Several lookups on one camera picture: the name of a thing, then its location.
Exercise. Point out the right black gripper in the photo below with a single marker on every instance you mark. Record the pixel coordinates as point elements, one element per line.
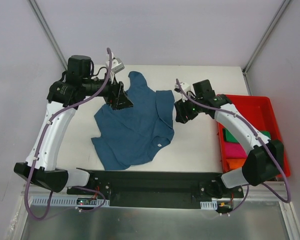
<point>181,113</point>

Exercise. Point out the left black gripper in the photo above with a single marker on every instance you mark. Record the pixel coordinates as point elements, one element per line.
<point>114,94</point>

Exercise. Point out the blue t shirt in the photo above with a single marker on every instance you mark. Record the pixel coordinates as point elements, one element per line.
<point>133,136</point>

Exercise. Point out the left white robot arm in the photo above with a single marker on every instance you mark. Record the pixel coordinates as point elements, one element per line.
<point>77,85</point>

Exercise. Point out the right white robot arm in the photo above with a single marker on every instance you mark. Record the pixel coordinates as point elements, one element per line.
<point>265,156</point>

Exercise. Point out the pink rolled t shirt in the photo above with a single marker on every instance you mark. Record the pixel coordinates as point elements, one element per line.
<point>234,151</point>

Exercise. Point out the orange rolled t shirt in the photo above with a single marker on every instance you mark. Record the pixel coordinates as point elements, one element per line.
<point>235,163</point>

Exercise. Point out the red plastic bin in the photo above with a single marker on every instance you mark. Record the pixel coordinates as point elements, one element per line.
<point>259,112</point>

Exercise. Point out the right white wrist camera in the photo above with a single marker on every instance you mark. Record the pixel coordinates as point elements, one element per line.
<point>182,86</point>

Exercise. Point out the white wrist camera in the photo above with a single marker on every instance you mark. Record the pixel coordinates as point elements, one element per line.
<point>182,86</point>
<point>116,65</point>

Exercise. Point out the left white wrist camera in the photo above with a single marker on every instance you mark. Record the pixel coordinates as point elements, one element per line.
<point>116,65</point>

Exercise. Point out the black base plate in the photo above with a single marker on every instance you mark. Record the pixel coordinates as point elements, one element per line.
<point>150,189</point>

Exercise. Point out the right slotted cable duct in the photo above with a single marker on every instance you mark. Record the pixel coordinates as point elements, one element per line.
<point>209,205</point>

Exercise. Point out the slotted cable duct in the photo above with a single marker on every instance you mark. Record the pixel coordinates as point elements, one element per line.
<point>209,205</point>
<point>69,202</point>

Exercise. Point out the aluminium front rail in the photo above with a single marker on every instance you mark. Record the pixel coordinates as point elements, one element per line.
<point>255,193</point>

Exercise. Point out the left aluminium frame post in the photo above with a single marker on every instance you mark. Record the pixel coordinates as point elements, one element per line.
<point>48,32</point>

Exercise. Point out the aluminium frame post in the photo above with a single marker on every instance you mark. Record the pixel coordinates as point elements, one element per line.
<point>284,5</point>
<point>48,32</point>

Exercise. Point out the left slotted cable duct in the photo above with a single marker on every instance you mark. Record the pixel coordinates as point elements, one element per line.
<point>69,202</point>

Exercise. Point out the right aluminium frame post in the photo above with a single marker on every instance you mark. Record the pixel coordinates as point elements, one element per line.
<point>284,5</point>

